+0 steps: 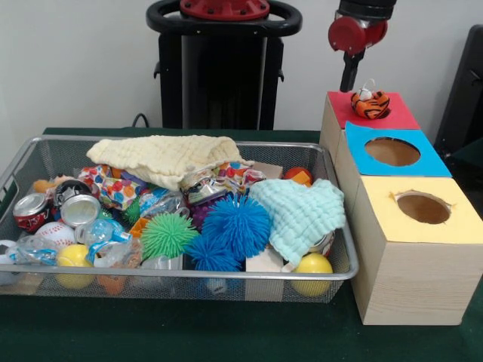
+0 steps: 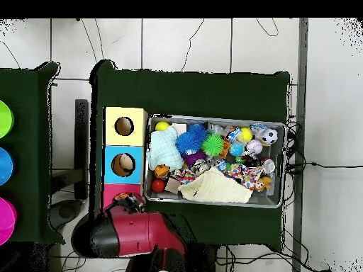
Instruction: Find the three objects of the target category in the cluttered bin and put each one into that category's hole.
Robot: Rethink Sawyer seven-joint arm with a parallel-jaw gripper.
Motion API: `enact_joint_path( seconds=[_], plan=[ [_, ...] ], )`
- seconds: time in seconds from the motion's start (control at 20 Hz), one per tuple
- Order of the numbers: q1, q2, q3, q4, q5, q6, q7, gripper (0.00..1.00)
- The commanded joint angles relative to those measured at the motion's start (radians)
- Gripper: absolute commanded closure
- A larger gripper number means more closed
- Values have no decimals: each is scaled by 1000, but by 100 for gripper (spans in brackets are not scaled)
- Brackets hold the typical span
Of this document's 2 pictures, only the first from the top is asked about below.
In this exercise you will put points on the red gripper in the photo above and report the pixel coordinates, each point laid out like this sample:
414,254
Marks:
347,35

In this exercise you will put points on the orange striped tiger plush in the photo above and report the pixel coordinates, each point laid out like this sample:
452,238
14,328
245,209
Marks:
370,106

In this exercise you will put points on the cream waffle cloth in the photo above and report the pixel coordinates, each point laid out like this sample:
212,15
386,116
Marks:
162,154

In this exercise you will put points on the red robot base flange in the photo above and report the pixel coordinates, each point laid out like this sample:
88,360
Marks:
226,9

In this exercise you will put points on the wooden box with three holes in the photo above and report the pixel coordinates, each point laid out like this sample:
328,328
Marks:
415,283

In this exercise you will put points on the silver mesh bin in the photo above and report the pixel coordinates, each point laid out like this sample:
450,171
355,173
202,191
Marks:
158,290

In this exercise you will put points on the black upright panel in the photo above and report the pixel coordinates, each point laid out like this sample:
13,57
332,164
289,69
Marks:
464,94

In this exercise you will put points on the dark green table cloth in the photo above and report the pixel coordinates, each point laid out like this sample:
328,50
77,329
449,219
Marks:
471,152
188,332

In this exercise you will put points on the mint waffle cloth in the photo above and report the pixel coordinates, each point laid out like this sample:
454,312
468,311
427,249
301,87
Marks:
302,213

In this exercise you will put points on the large blue spiky ball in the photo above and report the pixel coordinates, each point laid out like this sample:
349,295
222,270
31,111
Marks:
237,225

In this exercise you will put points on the yellow plastic ball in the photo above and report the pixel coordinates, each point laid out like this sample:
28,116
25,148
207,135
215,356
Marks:
73,256
313,265

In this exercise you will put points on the small blue spiky ball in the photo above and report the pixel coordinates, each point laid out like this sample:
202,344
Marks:
211,254

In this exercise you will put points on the green spiky ball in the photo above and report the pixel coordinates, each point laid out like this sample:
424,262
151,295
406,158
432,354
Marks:
168,237

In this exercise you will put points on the silver drink can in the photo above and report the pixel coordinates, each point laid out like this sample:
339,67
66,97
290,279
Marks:
80,210

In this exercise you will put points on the brown plush toy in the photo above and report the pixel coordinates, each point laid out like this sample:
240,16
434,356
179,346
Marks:
41,185

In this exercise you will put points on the white baseball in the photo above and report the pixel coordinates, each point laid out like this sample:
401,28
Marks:
56,233

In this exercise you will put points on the red cola can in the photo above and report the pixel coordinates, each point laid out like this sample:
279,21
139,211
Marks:
32,213

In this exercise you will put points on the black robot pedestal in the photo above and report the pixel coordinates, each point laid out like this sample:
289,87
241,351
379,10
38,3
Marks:
222,75

